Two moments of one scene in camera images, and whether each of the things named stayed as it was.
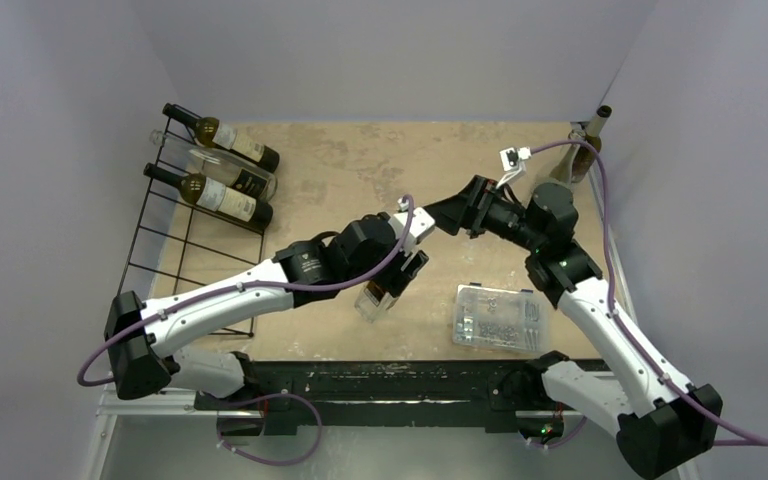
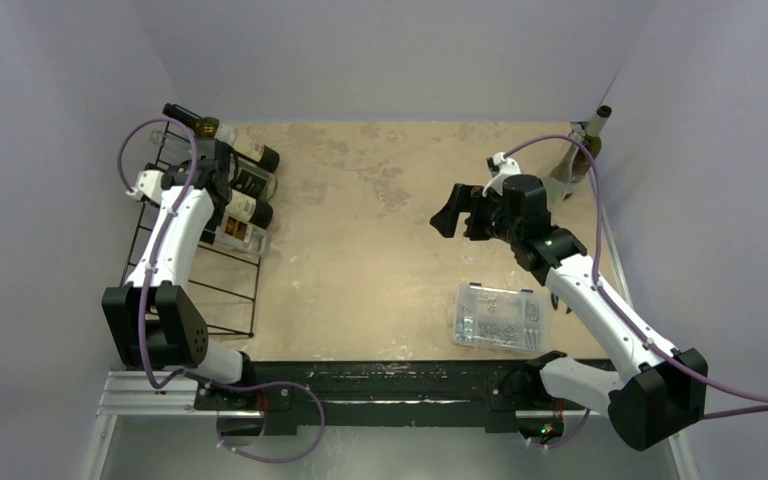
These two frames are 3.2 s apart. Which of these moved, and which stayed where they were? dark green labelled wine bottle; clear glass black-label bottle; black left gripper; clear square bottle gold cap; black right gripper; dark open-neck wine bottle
Moved: black left gripper; clear square bottle gold cap
Stayed: clear glass black-label bottle; dark open-neck wine bottle; dark green labelled wine bottle; black right gripper
